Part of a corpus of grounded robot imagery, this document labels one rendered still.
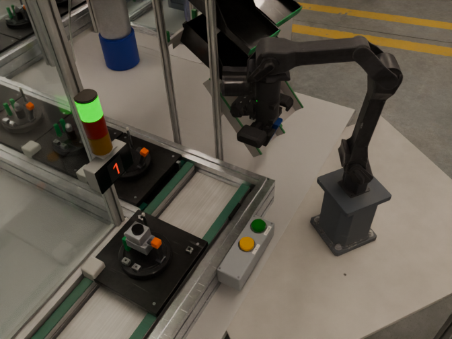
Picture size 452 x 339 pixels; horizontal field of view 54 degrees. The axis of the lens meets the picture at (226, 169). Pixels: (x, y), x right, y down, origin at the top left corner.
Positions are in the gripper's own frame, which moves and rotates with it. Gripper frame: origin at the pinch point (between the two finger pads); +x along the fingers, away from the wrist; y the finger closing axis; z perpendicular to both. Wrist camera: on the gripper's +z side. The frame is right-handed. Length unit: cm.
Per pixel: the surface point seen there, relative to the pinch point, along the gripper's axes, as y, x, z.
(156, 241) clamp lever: 29.9, 17.6, 14.0
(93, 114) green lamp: 25.0, -12.8, 29.2
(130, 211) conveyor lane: 18.7, 29.9, 34.0
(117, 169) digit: 23.3, 5.2, 28.7
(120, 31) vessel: -52, 21, 94
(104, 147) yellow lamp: 24.8, -3.0, 29.1
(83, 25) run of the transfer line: -69, 36, 137
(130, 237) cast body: 32.1, 17.5, 20.2
